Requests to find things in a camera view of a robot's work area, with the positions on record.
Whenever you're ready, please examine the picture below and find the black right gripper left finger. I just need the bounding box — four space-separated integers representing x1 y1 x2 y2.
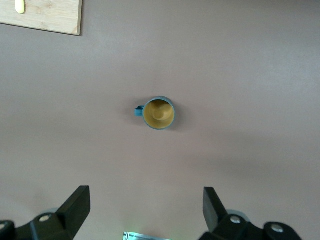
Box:
0 185 91 240

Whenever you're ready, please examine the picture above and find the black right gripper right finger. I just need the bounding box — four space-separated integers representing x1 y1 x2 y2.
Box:
198 186 304 240

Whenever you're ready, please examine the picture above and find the teal cup yellow inside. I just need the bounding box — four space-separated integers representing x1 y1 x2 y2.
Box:
134 95 176 131

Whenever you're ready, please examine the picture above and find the bamboo cutting board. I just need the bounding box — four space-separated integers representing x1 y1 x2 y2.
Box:
0 0 83 36

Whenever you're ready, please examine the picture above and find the yellow plastic fork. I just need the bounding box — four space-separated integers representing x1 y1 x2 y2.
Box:
14 0 26 15

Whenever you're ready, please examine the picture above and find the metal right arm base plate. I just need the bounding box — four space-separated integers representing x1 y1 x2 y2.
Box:
123 231 173 240

